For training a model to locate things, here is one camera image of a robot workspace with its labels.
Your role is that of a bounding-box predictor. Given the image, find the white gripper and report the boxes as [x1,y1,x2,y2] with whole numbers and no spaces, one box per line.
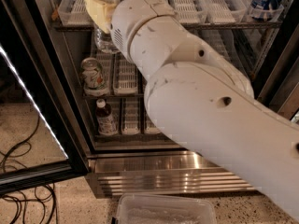
[84,0,175,62]

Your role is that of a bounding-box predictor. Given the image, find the clear plastic water bottle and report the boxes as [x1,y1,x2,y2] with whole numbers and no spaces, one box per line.
[93,23,118,54]

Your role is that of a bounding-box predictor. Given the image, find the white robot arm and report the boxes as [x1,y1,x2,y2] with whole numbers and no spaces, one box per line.
[84,0,299,220]

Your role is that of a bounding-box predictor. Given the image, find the white shelf tray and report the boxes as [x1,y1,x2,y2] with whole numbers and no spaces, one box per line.
[113,54,138,95]
[168,0,207,24]

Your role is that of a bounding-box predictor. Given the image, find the stainless steel fridge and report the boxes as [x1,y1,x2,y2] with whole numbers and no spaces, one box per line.
[6,0,299,199]

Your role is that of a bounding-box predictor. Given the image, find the small brown tea bottle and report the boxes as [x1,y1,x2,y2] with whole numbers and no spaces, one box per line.
[95,99,118,136]

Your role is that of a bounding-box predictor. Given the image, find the open glass fridge door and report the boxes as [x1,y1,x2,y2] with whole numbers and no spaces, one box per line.
[0,0,88,195]

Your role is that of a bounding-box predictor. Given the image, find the white green soda can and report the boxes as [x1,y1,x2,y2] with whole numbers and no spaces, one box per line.
[81,57,107,97]

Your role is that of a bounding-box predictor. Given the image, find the blue white drink carton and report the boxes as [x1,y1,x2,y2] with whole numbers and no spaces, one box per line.
[249,0,280,21]

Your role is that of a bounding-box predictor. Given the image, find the clear plastic bin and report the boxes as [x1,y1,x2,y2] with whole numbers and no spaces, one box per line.
[111,193,217,224]

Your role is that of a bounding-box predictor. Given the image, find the black floor cables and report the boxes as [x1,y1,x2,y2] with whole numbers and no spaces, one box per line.
[0,115,58,224]

